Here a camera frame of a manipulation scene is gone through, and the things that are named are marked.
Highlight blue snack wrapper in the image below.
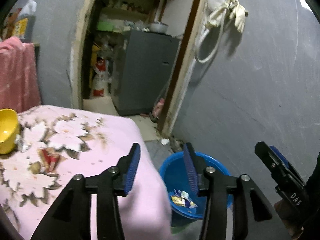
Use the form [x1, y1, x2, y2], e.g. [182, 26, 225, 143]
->
[173, 189, 197, 209]

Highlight white red food packet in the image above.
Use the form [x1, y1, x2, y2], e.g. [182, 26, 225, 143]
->
[171, 196, 185, 207]

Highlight blue plastic basin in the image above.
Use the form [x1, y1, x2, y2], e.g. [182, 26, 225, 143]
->
[158, 151, 234, 221]

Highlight pink floral table cloth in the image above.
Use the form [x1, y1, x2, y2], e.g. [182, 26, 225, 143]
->
[1, 105, 172, 239]

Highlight grey refrigerator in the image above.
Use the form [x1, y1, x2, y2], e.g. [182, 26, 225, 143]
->
[111, 30, 180, 116]

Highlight small silver foil wrapper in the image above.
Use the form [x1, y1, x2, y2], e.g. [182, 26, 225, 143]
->
[14, 134, 31, 152]

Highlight yellow plastic bowl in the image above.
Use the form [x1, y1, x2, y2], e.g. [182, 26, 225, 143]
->
[0, 108, 20, 154]

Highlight metal pot on fridge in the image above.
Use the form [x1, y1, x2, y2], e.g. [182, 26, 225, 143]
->
[149, 22, 169, 34]

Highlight pink checked cloth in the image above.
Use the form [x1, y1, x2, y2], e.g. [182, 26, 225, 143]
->
[0, 37, 41, 113]

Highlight green plastic box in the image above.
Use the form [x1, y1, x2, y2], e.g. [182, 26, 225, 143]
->
[96, 21, 114, 32]

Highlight white rubber gloves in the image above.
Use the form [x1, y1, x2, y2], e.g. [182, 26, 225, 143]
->
[205, 0, 248, 34]

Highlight cooking oil jug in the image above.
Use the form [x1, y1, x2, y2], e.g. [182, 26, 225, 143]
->
[12, 0, 37, 43]

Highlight white hose loop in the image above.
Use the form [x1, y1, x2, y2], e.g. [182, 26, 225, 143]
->
[194, 12, 226, 65]

